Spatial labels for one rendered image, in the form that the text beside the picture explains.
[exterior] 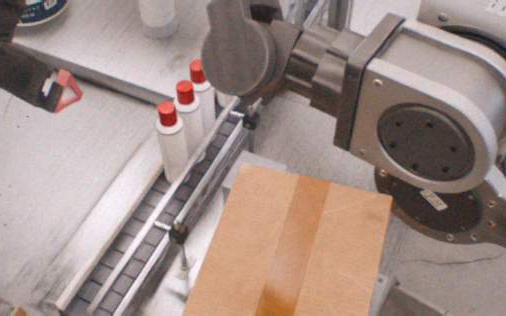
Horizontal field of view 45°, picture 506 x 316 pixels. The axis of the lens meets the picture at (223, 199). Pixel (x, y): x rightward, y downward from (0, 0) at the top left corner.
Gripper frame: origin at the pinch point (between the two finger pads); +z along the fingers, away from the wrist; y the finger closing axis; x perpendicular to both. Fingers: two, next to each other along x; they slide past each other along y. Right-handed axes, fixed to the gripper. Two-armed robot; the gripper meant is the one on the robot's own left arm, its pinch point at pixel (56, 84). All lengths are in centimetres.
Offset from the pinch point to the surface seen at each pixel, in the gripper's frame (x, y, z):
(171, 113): -2.9, -13.8, 14.5
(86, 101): 5.6, 23.4, 39.3
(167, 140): 2.2, -13.3, 18.0
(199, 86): -9.2, -11.6, 24.2
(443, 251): 9, -60, 145
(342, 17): -36, -21, 55
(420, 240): 9, -52, 145
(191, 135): 0.2, -13.3, 26.0
